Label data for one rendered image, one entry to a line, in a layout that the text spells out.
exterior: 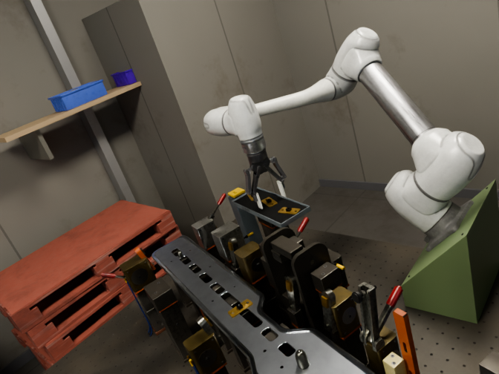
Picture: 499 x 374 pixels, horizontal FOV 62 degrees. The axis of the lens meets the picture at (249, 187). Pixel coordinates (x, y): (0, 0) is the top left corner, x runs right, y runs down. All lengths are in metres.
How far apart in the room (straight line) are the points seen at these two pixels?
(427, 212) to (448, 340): 0.43
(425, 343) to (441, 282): 0.21
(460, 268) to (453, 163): 0.34
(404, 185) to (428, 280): 0.34
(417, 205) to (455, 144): 0.26
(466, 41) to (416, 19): 0.37
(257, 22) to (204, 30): 0.59
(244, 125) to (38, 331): 1.77
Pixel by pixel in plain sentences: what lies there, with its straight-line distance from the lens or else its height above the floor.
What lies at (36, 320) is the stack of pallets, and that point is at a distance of 2.73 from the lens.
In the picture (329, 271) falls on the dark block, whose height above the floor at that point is 1.12.
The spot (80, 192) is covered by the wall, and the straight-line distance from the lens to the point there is 3.66.
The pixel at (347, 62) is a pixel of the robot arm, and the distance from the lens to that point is 1.81.
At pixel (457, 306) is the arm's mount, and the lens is 1.65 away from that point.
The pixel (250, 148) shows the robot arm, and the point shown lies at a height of 1.41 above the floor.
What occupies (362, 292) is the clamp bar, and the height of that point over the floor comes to 1.21.
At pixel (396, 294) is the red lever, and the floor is 1.14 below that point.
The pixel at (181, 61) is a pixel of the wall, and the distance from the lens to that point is 3.19.
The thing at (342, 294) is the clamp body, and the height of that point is 1.07.
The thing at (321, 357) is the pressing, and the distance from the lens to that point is 1.22.
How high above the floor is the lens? 1.88
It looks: 23 degrees down
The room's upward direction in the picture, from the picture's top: 19 degrees counter-clockwise
